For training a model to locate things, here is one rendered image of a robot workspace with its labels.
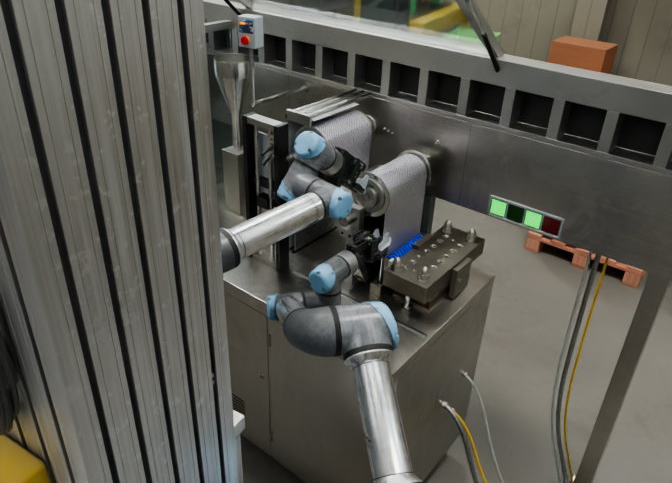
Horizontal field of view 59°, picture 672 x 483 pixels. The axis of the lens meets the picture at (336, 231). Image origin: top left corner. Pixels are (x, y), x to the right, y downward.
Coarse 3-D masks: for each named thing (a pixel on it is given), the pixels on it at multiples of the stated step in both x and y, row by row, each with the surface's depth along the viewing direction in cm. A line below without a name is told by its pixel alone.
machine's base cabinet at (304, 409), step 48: (240, 336) 217; (480, 336) 225; (240, 384) 230; (288, 384) 209; (336, 384) 191; (432, 384) 199; (288, 432) 221; (336, 432) 201; (432, 432) 218; (336, 480) 213
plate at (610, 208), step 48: (288, 96) 239; (384, 144) 217; (432, 144) 204; (480, 144) 193; (528, 144) 182; (432, 192) 212; (480, 192) 199; (528, 192) 188; (576, 192) 179; (624, 192) 170; (576, 240) 184; (624, 240) 175
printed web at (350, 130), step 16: (352, 112) 206; (320, 128) 193; (336, 128) 196; (352, 128) 201; (368, 128) 207; (336, 144) 194; (352, 144) 201; (368, 144) 209; (368, 160) 213; (400, 160) 196; (416, 160) 198; (320, 176) 218; (384, 176) 186; (400, 176) 189; (416, 176) 195; (400, 192) 189; (416, 192) 198; (320, 224) 229; (304, 240) 224
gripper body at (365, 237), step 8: (368, 232) 184; (360, 240) 180; (368, 240) 180; (376, 240) 180; (352, 248) 180; (360, 248) 178; (368, 248) 181; (376, 248) 185; (360, 256) 180; (368, 256) 182; (376, 256) 184; (360, 264) 178
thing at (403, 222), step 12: (420, 192) 201; (408, 204) 197; (420, 204) 204; (396, 216) 193; (408, 216) 200; (420, 216) 207; (384, 228) 189; (396, 228) 196; (408, 228) 203; (396, 240) 199; (408, 240) 206
